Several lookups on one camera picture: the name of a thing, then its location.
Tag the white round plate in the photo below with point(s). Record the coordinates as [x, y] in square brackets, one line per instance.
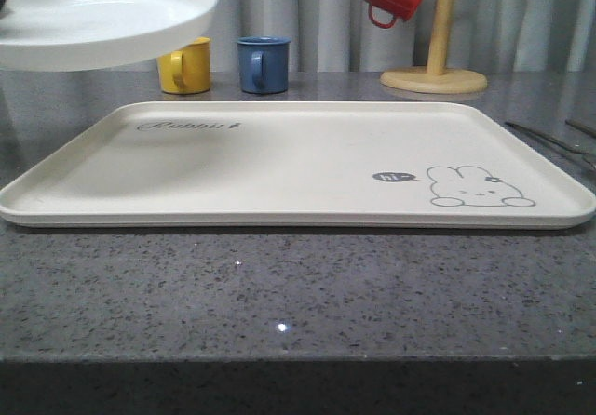
[81, 35]

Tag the yellow mug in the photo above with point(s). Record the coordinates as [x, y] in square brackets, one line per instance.
[186, 70]

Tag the blue mug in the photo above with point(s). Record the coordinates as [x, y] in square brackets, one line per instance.
[263, 64]

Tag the cream rabbit serving tray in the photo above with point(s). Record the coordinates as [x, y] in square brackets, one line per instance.
[351, 163]

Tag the wooden mug tree stand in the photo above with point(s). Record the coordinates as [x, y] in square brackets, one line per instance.
[436, 77]

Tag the grey curtain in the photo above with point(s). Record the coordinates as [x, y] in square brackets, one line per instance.
[488, 36]

